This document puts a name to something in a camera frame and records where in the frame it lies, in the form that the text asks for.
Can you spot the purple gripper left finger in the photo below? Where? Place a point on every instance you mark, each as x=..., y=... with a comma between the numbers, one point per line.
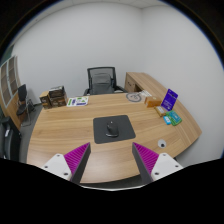
x=69, y=166

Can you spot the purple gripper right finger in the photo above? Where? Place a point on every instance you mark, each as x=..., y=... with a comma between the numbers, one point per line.
x=153, y=166

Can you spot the dark grey computer mouse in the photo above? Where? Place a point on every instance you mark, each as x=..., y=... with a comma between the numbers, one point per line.
x=112, y=129

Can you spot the dark grey mouse pad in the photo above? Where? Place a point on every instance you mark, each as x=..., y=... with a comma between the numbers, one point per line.
x=125, y=128

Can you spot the blue small packet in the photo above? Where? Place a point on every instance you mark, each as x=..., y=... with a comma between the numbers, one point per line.
x=167, y=120

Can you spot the green card packet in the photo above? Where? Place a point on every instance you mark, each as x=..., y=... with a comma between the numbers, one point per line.
x=174, y=117

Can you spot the tan small box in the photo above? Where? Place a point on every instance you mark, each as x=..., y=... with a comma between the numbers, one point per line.
x=161, y=112

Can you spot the wooden office desk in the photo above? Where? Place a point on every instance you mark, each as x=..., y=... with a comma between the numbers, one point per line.
x=62, y=129

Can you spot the orange small box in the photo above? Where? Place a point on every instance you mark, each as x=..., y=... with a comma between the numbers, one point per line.
x=152, y=101

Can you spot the white green purple leaflet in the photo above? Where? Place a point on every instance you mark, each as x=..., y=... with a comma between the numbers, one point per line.
x=78, y=101

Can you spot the black leather armchair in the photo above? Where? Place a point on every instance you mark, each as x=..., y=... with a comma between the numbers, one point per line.
x=10, y=139

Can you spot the purple sign stand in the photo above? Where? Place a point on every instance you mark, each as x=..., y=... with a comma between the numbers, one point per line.
x=169, y=100

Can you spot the round patterned coaster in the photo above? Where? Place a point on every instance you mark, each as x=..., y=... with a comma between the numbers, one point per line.
x=134, y=97

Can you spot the large dark brown box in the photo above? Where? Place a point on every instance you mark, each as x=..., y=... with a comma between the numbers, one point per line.
x=58, y=96

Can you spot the black visitor chair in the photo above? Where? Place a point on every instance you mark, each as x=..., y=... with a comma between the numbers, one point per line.
x=24, y=105

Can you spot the wooden side cabinet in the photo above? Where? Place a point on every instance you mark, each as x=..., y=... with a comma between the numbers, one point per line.
x=138, y=81

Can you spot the black mesh office chair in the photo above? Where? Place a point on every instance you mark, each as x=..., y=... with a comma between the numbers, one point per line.
x=102, y=80

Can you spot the wooden glass-door bookcase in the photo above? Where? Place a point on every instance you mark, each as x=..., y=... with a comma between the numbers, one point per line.
x=9, y=84

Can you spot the white desk cable grommet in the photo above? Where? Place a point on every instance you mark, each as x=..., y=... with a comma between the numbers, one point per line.
x=162, y=143

